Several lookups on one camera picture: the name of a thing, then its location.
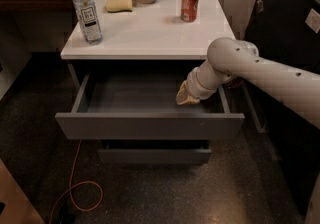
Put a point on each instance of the white top drawer cabinet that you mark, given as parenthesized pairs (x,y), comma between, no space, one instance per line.
(151,32)

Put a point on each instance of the grey bottom drawer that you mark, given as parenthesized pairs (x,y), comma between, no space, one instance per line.
(189,152)

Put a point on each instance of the yellow sponge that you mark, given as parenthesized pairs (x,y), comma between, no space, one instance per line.
(119,5)

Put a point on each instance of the grey drawer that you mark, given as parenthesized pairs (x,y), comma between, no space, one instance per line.
(144,108)
(189,152)

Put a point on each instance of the red soda can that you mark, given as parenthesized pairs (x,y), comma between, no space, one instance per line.
(189,10)

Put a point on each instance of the wooden board corner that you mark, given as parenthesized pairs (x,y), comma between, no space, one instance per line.
(16,208)

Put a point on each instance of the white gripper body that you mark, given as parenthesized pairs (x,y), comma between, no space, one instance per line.
(197,88)

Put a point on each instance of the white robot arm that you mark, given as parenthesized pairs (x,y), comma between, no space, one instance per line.
(228,58)

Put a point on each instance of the grey top drawer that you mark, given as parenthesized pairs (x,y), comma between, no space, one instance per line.
(144,108)

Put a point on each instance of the clear blue plastic water bottle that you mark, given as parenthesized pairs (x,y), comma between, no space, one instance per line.
(88,20)

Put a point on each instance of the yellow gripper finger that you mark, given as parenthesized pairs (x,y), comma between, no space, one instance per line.
(184,98)

